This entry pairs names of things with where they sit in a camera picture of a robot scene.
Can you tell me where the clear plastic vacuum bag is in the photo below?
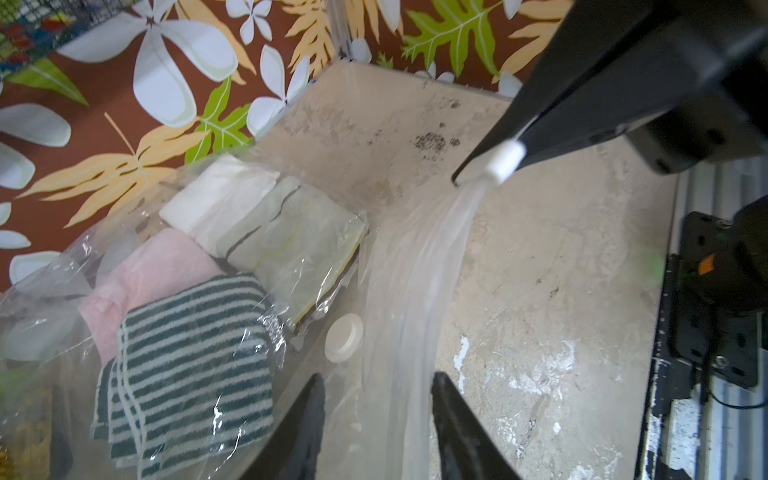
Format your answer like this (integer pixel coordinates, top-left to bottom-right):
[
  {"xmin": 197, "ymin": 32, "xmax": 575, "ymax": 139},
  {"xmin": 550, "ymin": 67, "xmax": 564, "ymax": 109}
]
[{"xmin": 1, "ymin": 149, "xmax": 491, "ymax": 479}]

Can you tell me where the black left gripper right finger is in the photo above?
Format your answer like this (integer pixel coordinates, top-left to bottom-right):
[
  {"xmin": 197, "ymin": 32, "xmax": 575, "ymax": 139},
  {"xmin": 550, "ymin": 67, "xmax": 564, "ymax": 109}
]
[{"xmin": 431, "ymin": 371, "xmax": 521, "ymax": 480}]

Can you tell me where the green white striped towel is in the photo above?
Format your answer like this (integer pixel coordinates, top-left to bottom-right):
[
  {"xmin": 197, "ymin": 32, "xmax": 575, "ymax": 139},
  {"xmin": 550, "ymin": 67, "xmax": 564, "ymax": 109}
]
[{"xmin": 92, "ymin": 273, "xmax": 275, "ymax": 479}]

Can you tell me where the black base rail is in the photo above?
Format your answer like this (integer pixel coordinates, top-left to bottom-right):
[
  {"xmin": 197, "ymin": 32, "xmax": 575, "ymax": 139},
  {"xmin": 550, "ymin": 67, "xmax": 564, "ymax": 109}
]
[{"xmin": 634, "ymin": 200, "xmax": 767, "ymax": 479}]

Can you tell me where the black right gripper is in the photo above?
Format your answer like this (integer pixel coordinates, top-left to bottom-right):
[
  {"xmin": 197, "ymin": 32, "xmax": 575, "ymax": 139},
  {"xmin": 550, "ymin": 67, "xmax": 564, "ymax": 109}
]
[{"xmin": 452, "ymin": 1, "xmax": 767, "ymax": 183}]

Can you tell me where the white bag zipper slider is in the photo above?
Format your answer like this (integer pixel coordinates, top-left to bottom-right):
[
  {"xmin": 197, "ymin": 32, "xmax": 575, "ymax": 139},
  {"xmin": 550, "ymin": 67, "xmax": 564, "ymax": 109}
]
[{"xmin": 481, "ymin": 140, "xmax": 527, "ymax": 185}]

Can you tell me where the pink towel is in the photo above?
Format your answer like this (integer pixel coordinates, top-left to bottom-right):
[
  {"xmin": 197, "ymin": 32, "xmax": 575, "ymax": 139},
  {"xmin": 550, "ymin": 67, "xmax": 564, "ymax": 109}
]
[{"xmin": 78, "ymin": 228, "xmax": 223, "ymax": 364}]

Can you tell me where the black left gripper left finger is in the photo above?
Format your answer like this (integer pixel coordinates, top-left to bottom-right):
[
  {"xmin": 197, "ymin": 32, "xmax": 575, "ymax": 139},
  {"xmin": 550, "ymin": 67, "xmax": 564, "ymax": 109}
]
[{"xmin": 240, "ymin": 373, "xmax": 326, "ymax": 480}]

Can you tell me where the black wire basket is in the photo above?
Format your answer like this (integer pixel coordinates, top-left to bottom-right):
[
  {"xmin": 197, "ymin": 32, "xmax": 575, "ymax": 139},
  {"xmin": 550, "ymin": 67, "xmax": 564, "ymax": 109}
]
[{"xmin": 1, "ymin": 0, "xmax": 132, "ymax": 79}]

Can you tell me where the white vacuum bag valve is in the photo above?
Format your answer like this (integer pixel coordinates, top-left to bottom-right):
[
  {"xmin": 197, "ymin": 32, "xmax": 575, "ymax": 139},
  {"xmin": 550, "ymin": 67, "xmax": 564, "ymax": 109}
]
[{"xmin": 324, "ymin": 313, "xmax": 364, "ymax": 363}]

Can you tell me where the pale green towel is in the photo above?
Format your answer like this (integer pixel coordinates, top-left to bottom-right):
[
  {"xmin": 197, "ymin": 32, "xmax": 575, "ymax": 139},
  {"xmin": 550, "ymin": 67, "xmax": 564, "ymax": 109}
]
[{"xmin": 215, "ymin": 176, "xmax": 368, "ymax": 331}]

